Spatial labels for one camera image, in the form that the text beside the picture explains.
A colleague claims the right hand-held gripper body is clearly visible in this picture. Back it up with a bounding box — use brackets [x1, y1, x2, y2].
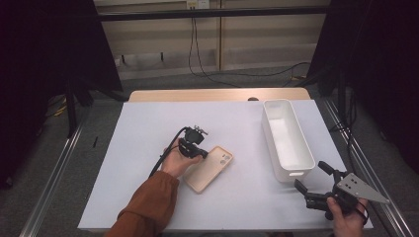
[304, 169, 390, 221]

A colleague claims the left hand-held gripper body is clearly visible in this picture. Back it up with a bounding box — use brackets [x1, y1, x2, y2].
[177, 124, 210, 160]

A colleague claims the beige phone case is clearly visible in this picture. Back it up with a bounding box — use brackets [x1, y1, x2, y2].
[182, 145, 234, 195]

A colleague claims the white plastic storage box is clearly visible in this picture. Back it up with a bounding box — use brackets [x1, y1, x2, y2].
[261, 98, 316, 183]

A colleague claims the person's left hand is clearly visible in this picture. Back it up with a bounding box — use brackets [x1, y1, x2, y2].
[160, 137, 204, 180]

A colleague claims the person's right hand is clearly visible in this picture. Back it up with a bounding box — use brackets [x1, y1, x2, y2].
[326, 197, 370, 237]

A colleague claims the light wooden table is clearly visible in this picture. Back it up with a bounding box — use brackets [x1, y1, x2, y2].
[127, 87, 311, 103]

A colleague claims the white table cover sheet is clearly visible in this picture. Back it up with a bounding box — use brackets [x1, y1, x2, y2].
[77, 99, 375, 231]

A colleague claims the black curtain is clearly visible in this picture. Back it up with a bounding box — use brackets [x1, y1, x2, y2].
[307, 0, 419, 174]
[0, 0, 124, 191]

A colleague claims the black stand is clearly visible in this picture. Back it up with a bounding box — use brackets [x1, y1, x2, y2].
[63, 78, 97, 139]

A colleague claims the black horizontal bar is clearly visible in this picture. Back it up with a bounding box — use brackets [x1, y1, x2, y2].
[97, 5, 330, 23]

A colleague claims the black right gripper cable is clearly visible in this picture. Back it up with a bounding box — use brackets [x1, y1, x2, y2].
[355, 198, 371, 226]

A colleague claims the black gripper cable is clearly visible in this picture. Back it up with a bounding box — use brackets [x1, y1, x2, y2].
[355, 198, 371, 226]
[148, 125, 192, 179]

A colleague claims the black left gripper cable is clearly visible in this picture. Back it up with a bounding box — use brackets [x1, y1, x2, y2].
[148, 125, 192, 179]

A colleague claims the metal floor rail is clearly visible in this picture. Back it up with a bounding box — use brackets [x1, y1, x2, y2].
[324, 98, 413, 237]
[19, 119, 86, 237]

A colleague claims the black hanging cable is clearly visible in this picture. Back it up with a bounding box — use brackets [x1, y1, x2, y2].
[193, 18, 312, 79]
[188, 18, 243, 89]

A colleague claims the white wall socket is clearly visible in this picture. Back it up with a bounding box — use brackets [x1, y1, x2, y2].
[186, 0, 210, 10]

